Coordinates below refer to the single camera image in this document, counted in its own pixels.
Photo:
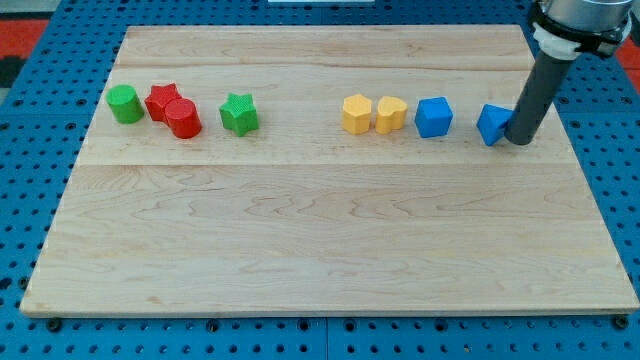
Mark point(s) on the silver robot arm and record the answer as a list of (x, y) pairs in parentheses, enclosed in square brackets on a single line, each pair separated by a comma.
[(565, 29)]

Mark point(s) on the light wooden board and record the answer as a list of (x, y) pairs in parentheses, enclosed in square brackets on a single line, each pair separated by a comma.
[(300, 217)]

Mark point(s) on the yellow hexagon block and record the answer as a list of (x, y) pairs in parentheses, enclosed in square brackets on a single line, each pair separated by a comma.
[(356, 114)]

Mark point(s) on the yellow heart block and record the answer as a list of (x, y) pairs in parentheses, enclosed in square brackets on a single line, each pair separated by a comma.
[(391, 114)]

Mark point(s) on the green star block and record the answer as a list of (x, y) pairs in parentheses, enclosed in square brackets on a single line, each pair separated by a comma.
[(239, 114)]

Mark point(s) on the blue cube block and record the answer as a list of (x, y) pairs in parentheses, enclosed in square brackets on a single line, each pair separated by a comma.
[(433, 117)]

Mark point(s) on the red cylinder block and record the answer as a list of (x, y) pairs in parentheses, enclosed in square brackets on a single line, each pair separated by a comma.
[(182, 118)]

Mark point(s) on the red star block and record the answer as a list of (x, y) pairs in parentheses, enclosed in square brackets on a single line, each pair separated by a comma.
[(160, 96)]

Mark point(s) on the blue triangle block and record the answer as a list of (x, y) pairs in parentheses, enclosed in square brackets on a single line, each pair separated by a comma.
[(492, 123)]

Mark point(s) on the green cylinder block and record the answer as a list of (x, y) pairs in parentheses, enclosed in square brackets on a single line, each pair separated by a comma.
[(124, 104)]

